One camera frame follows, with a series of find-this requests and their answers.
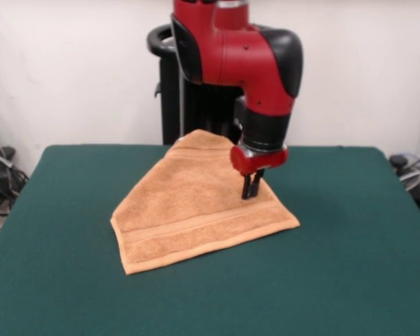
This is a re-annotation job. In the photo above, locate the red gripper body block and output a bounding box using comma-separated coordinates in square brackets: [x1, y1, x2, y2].
[230, 143, 289, 176]

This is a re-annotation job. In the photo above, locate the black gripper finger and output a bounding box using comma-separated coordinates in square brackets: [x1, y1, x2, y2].
[241, 173, 253, 201]
[251, 169, 265, 199]

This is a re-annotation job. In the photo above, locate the tan terry towel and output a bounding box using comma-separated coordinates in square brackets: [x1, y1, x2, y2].
[111, 128, 301, 277]

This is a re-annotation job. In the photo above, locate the silver round disc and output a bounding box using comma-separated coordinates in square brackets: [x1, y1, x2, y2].
[398, 167, 420, 193]

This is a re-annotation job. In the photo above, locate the dark green table cloth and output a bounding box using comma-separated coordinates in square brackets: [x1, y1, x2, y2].
[0, 145, 420, 336]

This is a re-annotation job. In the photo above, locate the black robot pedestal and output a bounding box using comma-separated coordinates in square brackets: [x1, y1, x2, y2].
[146, 24, 246, 146]

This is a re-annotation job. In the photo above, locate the black cable tangle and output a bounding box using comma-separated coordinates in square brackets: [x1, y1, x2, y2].
[0, 111, 29, 246]

